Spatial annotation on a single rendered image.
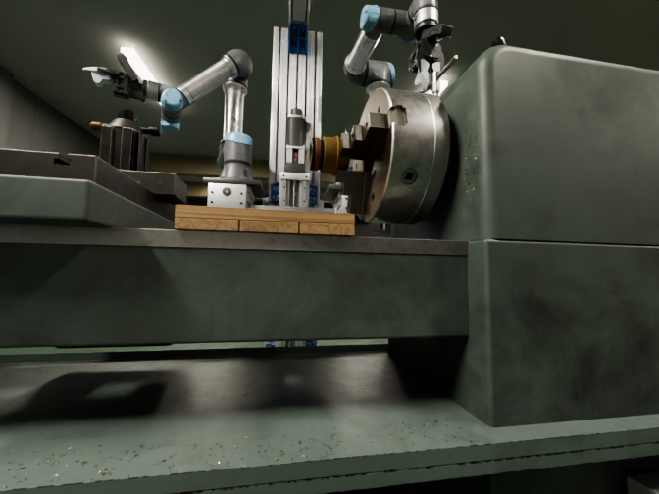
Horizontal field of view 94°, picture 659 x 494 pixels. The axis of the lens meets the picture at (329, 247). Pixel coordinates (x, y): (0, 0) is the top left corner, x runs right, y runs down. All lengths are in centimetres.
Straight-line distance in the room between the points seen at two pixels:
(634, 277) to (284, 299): 68
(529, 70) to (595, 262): 39
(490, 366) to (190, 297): 52
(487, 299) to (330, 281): 28
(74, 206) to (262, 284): 29
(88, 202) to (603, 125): 93
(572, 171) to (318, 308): 56
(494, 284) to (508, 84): 38
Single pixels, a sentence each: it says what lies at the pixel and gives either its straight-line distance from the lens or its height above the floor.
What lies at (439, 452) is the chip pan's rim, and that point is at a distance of 52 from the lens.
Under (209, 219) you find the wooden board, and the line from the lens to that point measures 54.
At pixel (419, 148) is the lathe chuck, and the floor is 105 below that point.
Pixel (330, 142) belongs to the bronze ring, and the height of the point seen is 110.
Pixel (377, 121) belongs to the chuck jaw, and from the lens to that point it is 68.
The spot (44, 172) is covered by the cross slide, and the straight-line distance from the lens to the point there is 62.
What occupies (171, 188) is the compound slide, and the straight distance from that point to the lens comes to 79.
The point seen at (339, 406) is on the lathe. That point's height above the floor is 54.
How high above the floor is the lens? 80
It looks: 5 degrees up
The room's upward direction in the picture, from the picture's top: 1 degrees clockwise
